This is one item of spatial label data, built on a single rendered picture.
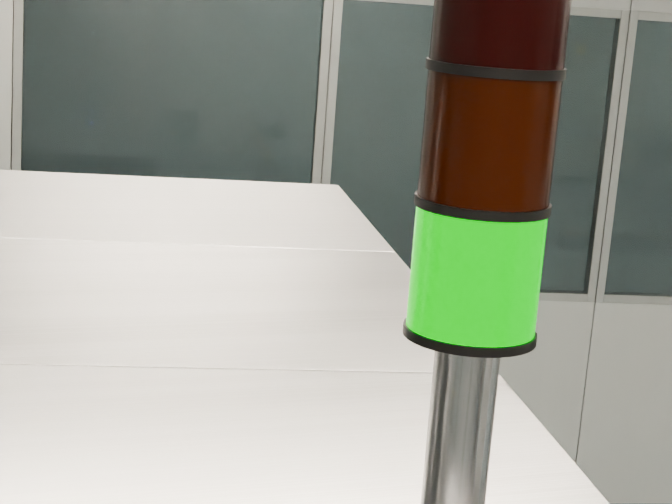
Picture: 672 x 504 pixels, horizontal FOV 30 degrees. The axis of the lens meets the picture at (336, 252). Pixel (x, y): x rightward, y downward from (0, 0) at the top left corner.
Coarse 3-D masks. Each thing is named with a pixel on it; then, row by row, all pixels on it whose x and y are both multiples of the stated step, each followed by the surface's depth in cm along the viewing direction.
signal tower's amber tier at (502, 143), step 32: (448, 96) 44; (480, 96) 43; (512, 96) 43; (544, 96) 44; (448, 128) 44; (480, 128) 44; (512, 128) 44; (544, 128) 44; (448, 160) 44; (480, 160) 44; (512, 160) 44; (544, 160) 45; (448, 192) 45; (480, 192) 44; (512, 192) 44; (544, 192) 45
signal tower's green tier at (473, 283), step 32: (416, 224) 46; (448, 224) 45; (480, 224) 44; (512, 224) 44; (544, 224) 46; (416, 256) 46; (448, 256) 45; (480, 256) 45; (512, 256) 45; (416, 288) 46; (448, 288) 45; (480, 288) 45; (512, 288) 45; (416, 320) 46; (448, 320) 45; (480, 320) 45; (512, 320) 45
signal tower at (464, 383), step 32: (448, 64) 44; (416, 192) 47; (448, 352) 45; (480, 352) 45; (512, 352) 46; (448, 384) 47; (480, 384) 47; (448, 416) 47; (480, 416) 47; (448, 448) 48; (480, 448) 48; (448, 480) 48; (480, 480) 48
